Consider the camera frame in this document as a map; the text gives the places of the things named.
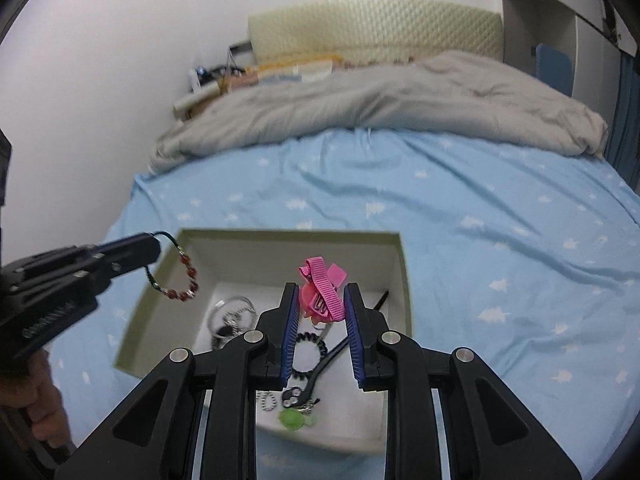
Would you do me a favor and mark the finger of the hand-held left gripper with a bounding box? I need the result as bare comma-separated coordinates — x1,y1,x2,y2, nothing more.
97,232,162,279

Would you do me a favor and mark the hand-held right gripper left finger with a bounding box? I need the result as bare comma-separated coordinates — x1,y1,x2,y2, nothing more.
55,282,302,480

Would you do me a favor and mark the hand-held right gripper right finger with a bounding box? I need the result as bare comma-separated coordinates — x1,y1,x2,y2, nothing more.
344,282,583,480

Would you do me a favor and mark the black spiral hair tie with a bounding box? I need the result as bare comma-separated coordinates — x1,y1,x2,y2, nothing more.
291,332,329,379

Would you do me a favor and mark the black hair clip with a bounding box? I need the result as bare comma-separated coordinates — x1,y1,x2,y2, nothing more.
282,289,391,409

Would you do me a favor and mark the black cord red bead bracelet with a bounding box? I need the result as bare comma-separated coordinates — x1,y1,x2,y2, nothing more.
144,231,201,303

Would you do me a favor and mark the pink ribbon hair clip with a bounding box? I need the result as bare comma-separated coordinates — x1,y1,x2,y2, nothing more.
297,257,350,324

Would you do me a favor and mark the silver bangle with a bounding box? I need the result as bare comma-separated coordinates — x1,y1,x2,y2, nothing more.
207,295,257,352

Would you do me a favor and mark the small green hair clip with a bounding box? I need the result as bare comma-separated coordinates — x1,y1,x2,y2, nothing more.
278,404,321,432

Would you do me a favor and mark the green cardboard box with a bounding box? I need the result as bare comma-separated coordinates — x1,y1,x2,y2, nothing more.
114,228,415,456

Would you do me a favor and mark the person's left hand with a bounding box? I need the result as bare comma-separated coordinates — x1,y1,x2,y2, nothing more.
0,349,74,461

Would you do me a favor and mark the rolled paper tube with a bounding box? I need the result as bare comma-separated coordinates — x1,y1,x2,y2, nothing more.
173,82,227,119

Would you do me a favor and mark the blue star print bedsheet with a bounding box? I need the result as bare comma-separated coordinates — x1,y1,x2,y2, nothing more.
47,127,640,480

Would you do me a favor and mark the grey duvet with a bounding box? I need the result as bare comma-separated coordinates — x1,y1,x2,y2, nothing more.
148,50,610,176

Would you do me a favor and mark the patterned pillow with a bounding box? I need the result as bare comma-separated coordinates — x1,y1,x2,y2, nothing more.
254,57,347,87

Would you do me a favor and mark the cream padded headboard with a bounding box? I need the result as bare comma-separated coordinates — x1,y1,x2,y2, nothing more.
248,0,504,67

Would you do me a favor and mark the blue chair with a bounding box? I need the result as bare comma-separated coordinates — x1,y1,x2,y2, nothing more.
536,42,574,97

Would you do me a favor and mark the blue curtain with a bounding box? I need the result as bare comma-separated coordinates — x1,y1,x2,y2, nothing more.
607,54,640,187

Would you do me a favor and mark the grey white wardrobe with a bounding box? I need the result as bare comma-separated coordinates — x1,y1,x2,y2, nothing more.
497,0,640,113

